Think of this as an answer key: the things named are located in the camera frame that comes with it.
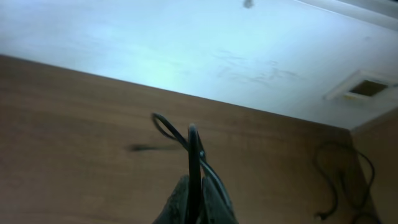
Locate white wall socket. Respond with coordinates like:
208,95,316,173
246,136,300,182
324,70,397,100

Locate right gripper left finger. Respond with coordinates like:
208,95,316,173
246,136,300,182
152,175,189,224

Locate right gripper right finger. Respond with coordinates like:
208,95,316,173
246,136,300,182
200,177,238,224

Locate black cable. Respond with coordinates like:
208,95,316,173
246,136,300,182
127,112,234,224
312,141,382,224

